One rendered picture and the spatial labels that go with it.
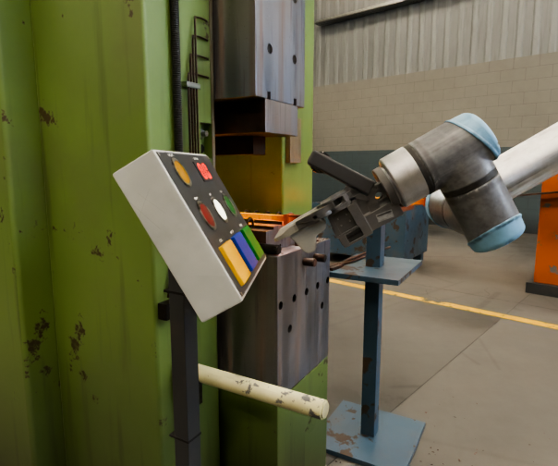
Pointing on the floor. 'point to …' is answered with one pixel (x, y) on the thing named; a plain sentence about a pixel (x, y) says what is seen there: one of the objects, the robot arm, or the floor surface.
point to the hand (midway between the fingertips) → (278, 233)
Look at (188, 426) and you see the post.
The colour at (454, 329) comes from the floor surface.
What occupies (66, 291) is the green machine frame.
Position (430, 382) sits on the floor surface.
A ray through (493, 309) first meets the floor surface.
